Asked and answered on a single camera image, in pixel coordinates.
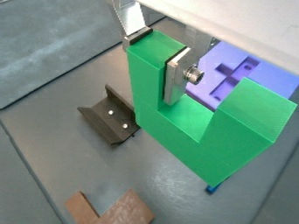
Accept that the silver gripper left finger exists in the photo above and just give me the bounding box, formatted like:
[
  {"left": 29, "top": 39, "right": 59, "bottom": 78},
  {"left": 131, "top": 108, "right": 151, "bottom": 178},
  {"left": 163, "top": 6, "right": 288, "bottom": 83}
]
[{"left": 107, "top": 0, "right": 154, "bottom": 50}]

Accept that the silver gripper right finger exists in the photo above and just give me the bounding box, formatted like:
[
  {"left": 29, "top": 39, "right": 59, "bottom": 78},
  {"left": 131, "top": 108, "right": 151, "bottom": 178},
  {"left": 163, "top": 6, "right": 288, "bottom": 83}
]
[{"left": 163, "top": 25, "right": 215, "bottom": 105}]

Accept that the green U-shaped block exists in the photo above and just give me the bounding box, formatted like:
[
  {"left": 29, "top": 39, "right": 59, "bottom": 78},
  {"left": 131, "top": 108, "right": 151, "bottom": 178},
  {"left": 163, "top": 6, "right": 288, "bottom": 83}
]
[{"left": 126, "top": 31, "right": 296, "bottom": 186}]

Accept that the purple board with cross slot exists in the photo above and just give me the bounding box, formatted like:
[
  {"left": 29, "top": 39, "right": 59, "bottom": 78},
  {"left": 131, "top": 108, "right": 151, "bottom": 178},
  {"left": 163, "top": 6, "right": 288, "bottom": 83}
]
[{"left": 186, "top": 42, "right": 299, "bottom": 110}]

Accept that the small blue object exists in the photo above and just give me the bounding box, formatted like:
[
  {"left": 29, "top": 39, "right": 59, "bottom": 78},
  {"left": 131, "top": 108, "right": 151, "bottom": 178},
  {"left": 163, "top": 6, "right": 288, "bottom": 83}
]
[{"left": 206, "top": 185, "right": 220, "bottom": 194}]

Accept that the brown T-shaped block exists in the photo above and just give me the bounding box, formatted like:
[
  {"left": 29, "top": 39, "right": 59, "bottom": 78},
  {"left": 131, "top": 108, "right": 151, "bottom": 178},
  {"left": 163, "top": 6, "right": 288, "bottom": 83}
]
[{"left": 65, "top": 189, "right": 155, "bottom": 224}]

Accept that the black angle bracket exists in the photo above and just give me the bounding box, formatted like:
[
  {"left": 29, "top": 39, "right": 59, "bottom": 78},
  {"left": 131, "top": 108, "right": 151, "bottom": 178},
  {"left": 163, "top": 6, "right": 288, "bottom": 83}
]
[{"left": 78, "top": 85, "right": 140, "bottom": 145}]

